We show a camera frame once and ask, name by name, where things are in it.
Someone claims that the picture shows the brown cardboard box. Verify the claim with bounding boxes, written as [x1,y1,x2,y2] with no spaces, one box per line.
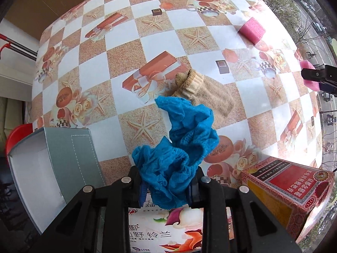
[5,0,132,41]

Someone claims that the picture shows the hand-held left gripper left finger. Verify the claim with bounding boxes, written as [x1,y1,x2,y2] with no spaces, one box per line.
[30,163,148,253]

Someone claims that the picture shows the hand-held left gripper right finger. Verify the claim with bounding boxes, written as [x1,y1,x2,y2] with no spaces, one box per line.
[186,166,303,253]

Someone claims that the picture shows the perforated pink sponge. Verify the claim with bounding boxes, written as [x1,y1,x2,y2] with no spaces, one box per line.
[299,60,322,91]

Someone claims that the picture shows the red cardboard box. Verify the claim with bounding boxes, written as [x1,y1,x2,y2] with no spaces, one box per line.
[241,157,336,240]

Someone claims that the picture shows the red-handled metal pole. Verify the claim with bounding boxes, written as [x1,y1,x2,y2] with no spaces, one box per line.
[0,33,39,60]

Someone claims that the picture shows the white printed packet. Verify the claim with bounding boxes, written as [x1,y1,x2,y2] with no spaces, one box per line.
[128,192,232,253]

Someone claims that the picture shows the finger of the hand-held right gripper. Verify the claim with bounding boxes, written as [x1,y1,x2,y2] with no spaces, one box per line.
[301,65,337,83]
[318,82,337,93]

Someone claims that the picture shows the grey storage box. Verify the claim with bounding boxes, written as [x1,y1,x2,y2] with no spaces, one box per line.
[7,126,106,235]

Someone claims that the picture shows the checkered printed tablecloth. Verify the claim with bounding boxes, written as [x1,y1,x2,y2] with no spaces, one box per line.
[32,0,323,243]

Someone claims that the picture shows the beige knit sock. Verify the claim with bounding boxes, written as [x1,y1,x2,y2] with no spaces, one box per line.
[170,69,235,123]

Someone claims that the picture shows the blue knit cloth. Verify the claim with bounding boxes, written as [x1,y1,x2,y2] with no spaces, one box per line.
[132,96,219,210]

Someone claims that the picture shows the red plastic stool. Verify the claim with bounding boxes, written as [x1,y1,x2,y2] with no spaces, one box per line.
[5,124,33,156]

